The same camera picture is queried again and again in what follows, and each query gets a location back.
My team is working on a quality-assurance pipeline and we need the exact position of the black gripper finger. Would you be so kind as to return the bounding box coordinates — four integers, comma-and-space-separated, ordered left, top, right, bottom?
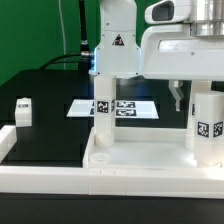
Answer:
169, 80, 184, 111

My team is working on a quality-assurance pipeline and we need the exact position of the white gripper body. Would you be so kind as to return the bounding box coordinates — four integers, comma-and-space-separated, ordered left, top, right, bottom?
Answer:
141, 24, 224, 81

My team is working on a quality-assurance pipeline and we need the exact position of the white desk top panel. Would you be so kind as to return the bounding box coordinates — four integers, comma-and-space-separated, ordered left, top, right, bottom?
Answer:
81, 126, 224, 169

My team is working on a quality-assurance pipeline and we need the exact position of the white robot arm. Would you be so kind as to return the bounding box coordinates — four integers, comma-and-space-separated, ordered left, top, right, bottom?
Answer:
90, 0, 224, 81

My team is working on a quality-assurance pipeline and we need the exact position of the fiducial marker sheet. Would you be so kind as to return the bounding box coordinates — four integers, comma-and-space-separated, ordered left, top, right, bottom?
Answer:
67, 99, 159, 119

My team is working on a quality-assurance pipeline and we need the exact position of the white U-shaped obstacle fence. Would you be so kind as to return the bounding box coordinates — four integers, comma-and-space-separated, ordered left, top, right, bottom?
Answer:
0, 126, 224, 199

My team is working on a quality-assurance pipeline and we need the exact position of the black cable with connector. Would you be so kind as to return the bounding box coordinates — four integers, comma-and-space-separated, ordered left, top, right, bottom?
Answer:
39, 0, 96, 70

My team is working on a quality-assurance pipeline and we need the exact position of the white thin cable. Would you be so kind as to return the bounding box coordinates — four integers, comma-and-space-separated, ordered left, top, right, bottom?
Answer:
58, 0, 67, 70

